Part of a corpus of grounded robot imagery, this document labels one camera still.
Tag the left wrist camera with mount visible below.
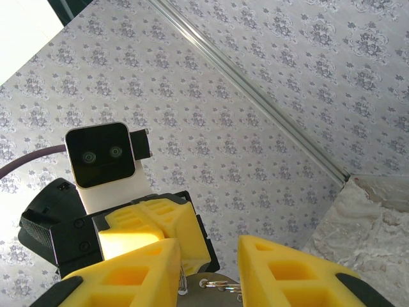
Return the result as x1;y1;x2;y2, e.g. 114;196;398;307
65;122;154;215

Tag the aluminium corner post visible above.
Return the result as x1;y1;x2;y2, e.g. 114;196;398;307
146;0;351;187

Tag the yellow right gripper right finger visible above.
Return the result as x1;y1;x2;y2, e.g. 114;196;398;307
238;235;396;307

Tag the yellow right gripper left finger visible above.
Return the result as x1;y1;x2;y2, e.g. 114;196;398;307
31;238;183;307

